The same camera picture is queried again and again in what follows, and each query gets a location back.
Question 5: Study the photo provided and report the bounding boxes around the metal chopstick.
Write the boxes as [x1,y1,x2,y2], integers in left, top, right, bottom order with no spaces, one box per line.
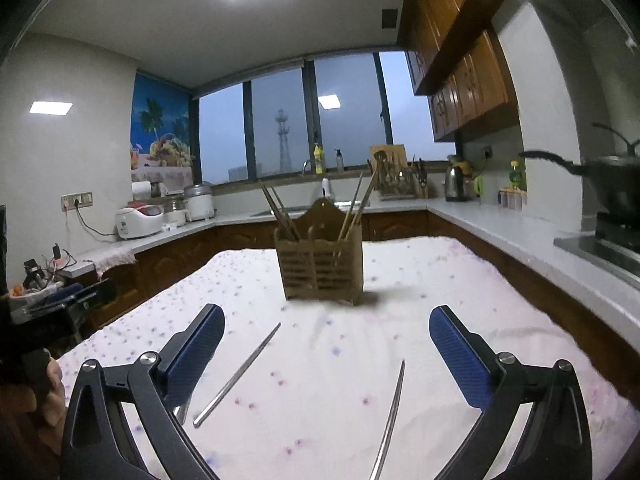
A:
[369,360,406,480]
[193,323,282,428]

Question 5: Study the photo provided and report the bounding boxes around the brown wooden chopstick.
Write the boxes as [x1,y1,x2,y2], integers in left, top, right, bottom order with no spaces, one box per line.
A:
[259,182,300,242]

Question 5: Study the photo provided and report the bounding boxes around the short bamboo chopstick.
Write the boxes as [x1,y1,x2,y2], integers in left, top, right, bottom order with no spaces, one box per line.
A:
[336,172,363,242]

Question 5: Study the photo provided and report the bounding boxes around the long bamboo chopstick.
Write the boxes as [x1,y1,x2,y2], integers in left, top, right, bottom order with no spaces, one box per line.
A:
[343,169,378,238]

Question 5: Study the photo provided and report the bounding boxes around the dish rack with utensils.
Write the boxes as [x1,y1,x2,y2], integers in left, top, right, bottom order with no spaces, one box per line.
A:
[368,144,428,200]

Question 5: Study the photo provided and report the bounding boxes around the person's left hand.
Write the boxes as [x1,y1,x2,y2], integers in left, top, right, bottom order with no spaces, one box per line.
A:
[28,358,67,455]

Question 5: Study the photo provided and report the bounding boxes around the gas stove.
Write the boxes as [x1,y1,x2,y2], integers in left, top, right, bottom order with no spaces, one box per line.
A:
[553,212,639,288]

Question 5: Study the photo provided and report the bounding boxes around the white floral tablecloth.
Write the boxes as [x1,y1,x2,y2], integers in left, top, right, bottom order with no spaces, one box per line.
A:
[60,237,639,479]

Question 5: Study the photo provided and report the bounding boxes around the white red rice cooker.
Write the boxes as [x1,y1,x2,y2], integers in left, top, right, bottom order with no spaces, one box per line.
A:
[115,204,164,240]

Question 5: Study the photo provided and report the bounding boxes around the silver pot cooker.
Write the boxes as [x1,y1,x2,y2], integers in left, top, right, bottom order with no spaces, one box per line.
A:
[183,182,216,222]

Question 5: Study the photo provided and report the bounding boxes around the green yellow oil bottle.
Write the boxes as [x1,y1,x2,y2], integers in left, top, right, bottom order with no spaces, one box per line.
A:
[509,159,526,191]

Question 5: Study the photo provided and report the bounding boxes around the steel kettle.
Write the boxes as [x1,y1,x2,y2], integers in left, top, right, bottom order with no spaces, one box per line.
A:
[444,155,473,202]

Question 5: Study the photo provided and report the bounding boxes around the wooden utensil holder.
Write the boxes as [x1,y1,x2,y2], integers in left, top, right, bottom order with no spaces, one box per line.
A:
[273,198,363,304]

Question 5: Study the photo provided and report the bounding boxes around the fruit poster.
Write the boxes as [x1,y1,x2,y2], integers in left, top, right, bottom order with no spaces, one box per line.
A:
[130,73,194,193]

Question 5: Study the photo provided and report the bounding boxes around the white faucet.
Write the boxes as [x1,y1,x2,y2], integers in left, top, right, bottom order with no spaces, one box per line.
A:
[321,178,333,200]

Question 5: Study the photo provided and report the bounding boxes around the yellow soap bottle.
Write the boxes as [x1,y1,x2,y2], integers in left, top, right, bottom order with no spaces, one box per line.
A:
[312,142,326,174]

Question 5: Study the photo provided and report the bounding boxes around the upper wooden cabinets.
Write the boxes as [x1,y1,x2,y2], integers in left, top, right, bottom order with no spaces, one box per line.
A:
[398,0,520,142]

